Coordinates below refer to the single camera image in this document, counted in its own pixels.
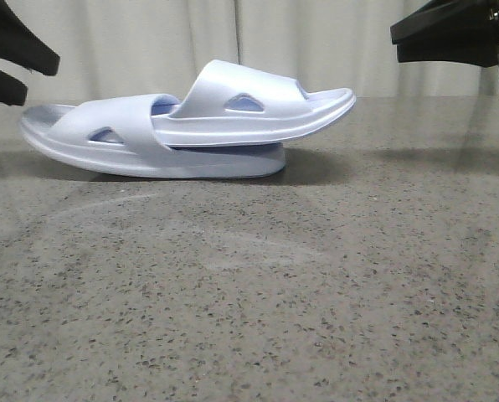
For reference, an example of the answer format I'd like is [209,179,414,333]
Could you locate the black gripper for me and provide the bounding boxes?
[390,0,499,69]

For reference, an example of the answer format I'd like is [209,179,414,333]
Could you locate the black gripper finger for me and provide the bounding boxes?
[0,70,27,106]
[0,1,60,76]

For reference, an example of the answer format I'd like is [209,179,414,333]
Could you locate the grey-white curtain backdrop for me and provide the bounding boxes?
[0,0,499,103]

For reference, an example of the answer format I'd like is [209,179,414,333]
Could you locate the light blue slipper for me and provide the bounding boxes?
[19,94,286,178]
[152,59,356,148]

